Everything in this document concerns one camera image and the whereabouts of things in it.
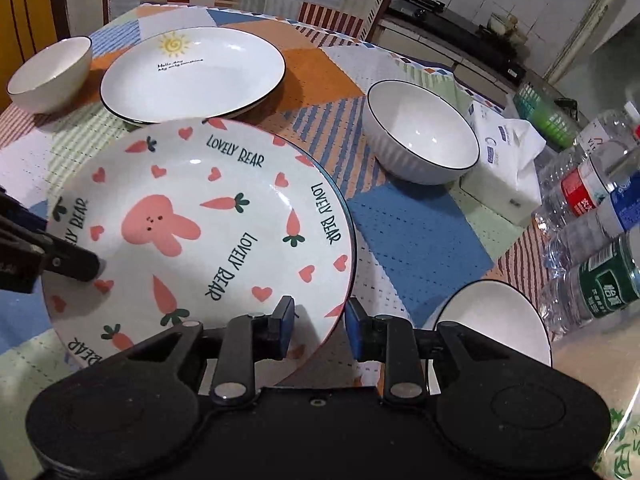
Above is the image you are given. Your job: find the green label water bottle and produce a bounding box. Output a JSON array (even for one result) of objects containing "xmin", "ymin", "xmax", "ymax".
[{"xmin": 539, "ymin": 242, "xmax": 640, "ymax": 338}]

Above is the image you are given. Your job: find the red label water bottle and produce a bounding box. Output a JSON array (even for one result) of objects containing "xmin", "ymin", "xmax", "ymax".
[{"xmin": 531, "ymin": 152, "xmax": 640, "ymax": 233}]

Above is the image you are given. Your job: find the small plain white bowl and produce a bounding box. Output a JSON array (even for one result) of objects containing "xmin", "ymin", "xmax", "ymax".
[{"xmin": 6, "ymin": 36, "xmax": 94, "ymax": 114}]

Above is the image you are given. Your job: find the smooth white bowl black rim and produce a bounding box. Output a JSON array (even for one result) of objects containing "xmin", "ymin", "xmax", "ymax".
[{"xmin": 422, "ymin": 280, "xmax": 554, "ymax": 368}]

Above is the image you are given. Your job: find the ribbed white bowl black rim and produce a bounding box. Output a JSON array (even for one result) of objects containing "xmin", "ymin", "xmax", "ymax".
[{"xmin": 361, "ymin": 80, "xmax": 481, "ymax": 185}]

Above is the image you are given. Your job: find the white label water bottle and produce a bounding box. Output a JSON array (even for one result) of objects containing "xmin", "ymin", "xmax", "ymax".
[{"xmin": 572, "ymin": 101, "xmax": 640, "ymax": 161}]

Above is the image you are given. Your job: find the black gas stove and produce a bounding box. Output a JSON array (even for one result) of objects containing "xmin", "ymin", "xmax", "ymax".
[{"xmin": 389, "ymin": 0, "xmax": 523, "ymax": 87}]

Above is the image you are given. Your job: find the colourful patchwork tablecloth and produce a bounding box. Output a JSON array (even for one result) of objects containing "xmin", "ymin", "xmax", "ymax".
[{"xmin": 0, "ymin": 4, "xmax": 553, "ymax": 480}]

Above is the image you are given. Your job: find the white plate with sun print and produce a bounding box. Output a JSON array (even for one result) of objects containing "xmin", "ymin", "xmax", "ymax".
[{"xmin": 100, "ymin": 26, "xmax": 287, "ymax": 126}]

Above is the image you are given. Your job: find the green plastic basket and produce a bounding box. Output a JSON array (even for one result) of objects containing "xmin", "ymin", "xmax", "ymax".
[{"xmin": 512, "ymin": 79, "xmax": 582, "ymax": 150}]

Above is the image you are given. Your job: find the white bag with green print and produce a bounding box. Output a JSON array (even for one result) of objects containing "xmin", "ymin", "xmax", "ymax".
[{"xmin": 602, "ymin": 407, "xmax": 640, "ymax": 480}]

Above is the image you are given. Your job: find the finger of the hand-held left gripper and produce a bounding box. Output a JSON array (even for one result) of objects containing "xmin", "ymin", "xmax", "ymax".
[{"xmin": 0, "ymin": 187, "xmax": 102, "ymax": 294}]

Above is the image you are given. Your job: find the pink rabbit carrot print plate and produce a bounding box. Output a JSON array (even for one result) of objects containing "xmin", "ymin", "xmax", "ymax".
[{"xmin": 42, "ymin": 119, "xmax": 358, "ymax": 386}]

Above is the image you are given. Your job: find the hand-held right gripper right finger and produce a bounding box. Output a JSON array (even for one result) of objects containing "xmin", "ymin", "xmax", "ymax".
[{"xmin": 346, "ymin": 297, "xmax": 506, "ymax": 402}]

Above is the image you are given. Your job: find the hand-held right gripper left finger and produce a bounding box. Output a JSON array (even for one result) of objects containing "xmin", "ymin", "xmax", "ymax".
[{"xmin": 119, "ymin": 296, "xmax": 297, "ymax": 407}]

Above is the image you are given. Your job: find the blue label water bottle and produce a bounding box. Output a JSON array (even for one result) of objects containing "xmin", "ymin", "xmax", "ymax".
[{"xmin": 547, "ymin": 192, "xmax": 640, "ymax": 267}]

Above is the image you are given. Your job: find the white tissue pack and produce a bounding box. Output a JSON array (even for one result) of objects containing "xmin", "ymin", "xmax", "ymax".
[{"xmin": 459, "ymin": 100, "xmax": 547, "ymax": 227}]

